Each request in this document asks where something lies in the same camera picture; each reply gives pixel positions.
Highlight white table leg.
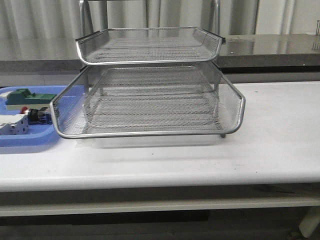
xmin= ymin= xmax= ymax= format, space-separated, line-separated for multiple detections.
xmin=298 ymin=206 xmax=320 ymax=238

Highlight silver rack frame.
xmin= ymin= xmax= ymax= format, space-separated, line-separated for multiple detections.
xmin=79 ymin=0 xmax=228 ymax=139

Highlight dark background counter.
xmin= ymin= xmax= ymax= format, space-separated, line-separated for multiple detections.
xmin=0 ymin=34 xmax=320 ymax=74

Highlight blue plastic tray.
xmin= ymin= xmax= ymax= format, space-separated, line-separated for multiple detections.
xmin=0 ymin=85 xmax=67 ymax=147

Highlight green and beige electrical module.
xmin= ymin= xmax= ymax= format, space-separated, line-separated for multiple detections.
xmin=5 ymin=88 xmax=57 ymax=111

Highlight red emergency stop button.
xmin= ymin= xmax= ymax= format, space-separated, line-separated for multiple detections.
xmin=20 ymin=106 xmax=53 ymax=125

